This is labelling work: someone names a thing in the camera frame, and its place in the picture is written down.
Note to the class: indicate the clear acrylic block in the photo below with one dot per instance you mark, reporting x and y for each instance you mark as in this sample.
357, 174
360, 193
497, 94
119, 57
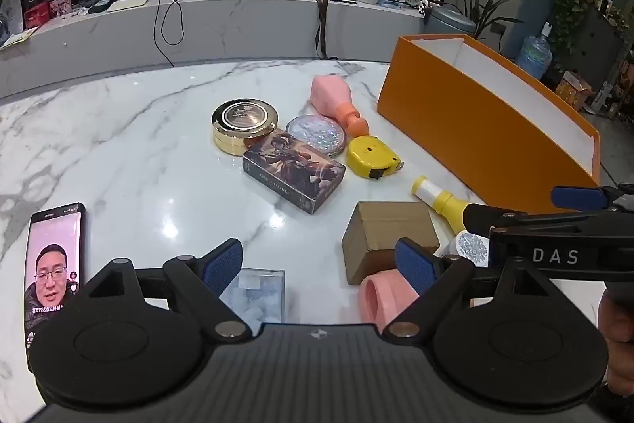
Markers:
257, 299

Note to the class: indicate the black smartphone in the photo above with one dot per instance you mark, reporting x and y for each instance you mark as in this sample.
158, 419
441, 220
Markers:
54, 249

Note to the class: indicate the yellow bottle clear cap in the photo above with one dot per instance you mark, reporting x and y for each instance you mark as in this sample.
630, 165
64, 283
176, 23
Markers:
448, 205

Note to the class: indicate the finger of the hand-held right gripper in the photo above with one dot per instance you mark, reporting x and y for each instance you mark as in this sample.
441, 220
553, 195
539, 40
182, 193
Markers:
480, 217
577, 197

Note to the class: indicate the blue water jug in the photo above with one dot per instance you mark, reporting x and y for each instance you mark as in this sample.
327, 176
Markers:
535, 56

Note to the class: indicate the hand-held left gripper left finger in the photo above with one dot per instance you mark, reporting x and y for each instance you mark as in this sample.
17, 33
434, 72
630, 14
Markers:
223, 265

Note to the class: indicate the red box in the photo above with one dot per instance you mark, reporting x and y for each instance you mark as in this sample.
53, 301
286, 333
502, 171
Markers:
35, 14

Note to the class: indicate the blue white flat box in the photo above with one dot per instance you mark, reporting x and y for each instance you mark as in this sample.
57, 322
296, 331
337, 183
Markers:
391, 2

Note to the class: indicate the pink bottle orange cap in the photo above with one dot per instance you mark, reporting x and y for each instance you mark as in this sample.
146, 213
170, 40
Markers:
329, 96

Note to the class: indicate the yellow tape measure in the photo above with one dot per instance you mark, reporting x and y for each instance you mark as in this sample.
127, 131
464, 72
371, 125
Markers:
369, 155

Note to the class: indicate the dark printed card box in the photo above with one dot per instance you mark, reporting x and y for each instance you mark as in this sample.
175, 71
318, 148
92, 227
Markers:
292, 165

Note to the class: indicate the orange storage box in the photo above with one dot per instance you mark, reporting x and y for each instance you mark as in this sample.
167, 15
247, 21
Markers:
470, 125

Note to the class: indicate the grey trash bin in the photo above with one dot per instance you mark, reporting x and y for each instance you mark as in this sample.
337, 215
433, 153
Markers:
446, 24

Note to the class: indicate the brown cardboard box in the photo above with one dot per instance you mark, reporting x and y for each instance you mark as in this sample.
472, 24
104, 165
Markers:
386, 225

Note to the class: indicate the white jar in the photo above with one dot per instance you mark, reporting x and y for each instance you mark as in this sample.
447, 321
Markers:
470, 247

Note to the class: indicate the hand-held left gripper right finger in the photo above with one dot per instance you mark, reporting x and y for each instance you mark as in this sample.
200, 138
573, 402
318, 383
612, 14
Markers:
416, 267

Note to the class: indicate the orange patterned gift box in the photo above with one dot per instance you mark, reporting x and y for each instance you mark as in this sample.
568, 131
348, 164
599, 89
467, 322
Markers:
572, 91

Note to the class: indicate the glitter round compact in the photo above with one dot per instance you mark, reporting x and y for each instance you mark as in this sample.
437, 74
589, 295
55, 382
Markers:
317, 133

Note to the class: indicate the yellow paper sheets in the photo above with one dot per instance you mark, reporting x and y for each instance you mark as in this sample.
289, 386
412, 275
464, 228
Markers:
20, 37

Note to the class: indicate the gold round tin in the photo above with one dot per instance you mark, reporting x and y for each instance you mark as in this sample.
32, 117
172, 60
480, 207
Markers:
245, 115

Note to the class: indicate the person's right hand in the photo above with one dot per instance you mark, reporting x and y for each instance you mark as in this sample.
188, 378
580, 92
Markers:
619, 338

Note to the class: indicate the dark flat device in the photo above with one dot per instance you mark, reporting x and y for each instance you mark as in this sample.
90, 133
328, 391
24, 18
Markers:
101, 5

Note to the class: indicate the pink printed box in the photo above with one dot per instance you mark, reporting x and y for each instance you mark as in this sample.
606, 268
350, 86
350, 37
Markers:
60, 6

